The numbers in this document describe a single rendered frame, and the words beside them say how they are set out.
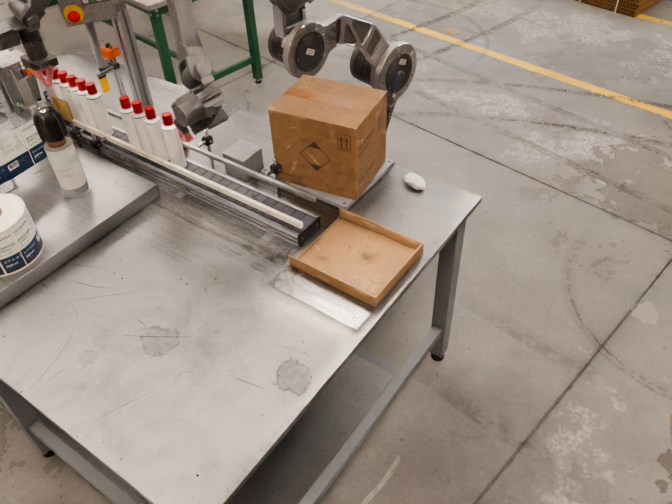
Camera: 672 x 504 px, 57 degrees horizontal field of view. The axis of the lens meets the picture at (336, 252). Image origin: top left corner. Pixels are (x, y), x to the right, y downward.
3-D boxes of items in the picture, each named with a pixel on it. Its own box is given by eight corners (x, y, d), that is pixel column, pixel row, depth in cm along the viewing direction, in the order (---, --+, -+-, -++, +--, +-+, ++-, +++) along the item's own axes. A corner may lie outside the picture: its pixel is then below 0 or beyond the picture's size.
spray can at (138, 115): (140, 155, 216) (124, 103, 202) (151, 148, 219) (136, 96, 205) (150, 159, 214) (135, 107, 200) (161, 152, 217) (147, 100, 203)
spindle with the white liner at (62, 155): (57, 193, 202) (22, 113, 181) (79, 179, 207) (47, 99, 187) (74, 202, 198) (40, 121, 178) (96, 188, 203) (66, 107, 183)
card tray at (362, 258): (289, 265, 181) (288, 255, 178) (340, 217, 196) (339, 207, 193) (375, 307, 168) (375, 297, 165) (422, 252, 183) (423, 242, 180)
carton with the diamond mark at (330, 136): (276, 179, 208) (267, 108, 190) (309, 142, 224) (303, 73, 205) (357, 201, 198) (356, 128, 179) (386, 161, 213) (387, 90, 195)
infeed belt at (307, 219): (-8, 97, 259) (-12, 88, 256) (9, 89, 264) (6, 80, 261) (301, 242, 186) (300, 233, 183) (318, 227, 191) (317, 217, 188)
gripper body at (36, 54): (41, 70, 183) (31, 46, 178) (21, 62, 187) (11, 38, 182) (59, 62, 187) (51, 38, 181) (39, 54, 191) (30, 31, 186)
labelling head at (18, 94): (9, 123, 235) (-20, 60, 217) (38, 108, 242) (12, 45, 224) (31, 134, 228) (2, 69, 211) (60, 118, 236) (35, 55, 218)
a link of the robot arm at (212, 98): (230, 99, 156) (216, 80, 155) (208, 110, 152) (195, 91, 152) (223, 112, 162) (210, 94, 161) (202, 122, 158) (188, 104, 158)
